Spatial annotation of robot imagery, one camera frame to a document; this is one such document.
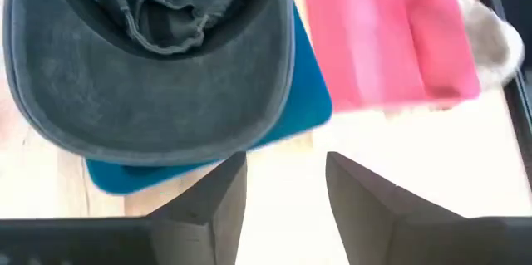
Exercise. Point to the pink plastic bin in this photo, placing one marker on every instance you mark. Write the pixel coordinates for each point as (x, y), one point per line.
(382, 36)

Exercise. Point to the beige cap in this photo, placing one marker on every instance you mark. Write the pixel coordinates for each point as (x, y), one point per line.
(494, 45)

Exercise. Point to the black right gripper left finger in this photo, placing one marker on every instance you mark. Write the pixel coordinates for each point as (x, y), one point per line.
(203, 223)

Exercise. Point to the black aluminium table frame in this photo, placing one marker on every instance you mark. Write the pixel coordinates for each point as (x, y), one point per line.
(519, 103)

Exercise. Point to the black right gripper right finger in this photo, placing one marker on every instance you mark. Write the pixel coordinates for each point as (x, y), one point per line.
(374, 223)

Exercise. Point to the blue plastic bin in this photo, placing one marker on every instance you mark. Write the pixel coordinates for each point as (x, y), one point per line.
(305, 99)

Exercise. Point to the dark grey cap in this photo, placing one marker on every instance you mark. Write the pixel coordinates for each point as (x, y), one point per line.
(145, 99)

